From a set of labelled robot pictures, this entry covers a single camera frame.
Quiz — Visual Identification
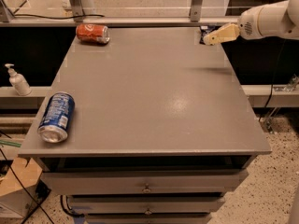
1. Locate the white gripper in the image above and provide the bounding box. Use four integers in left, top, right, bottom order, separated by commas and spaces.
203, 1, 289, 45

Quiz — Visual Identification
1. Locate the blue rxbar blueberry wrapper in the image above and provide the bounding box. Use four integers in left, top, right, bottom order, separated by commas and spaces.
200, 25, 216, 44

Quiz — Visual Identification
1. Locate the blue pepsi can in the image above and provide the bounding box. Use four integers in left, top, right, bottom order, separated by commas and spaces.
37, 92, 75, 143

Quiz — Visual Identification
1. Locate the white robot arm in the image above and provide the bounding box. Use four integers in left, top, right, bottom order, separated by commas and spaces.
202, 0, 299, 45

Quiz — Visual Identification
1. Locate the orange soda can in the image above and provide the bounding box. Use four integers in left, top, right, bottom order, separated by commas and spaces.
76, 23, 110, 44

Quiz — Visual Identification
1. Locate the grey drawer cabinet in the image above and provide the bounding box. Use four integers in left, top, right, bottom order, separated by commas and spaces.
20, 28, 270, 224

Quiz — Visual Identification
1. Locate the white pump bottle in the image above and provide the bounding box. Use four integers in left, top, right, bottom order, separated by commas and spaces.
5, 63, 32, 96

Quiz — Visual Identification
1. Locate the cardboard box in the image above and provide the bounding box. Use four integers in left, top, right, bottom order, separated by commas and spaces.
0, 158, 42, 218

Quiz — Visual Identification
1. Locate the metal frame rail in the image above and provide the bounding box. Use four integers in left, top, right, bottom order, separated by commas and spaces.
0, 15, 238, 28

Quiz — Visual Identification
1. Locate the black cable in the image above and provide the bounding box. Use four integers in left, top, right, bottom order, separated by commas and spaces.
12, 13, 106, 21

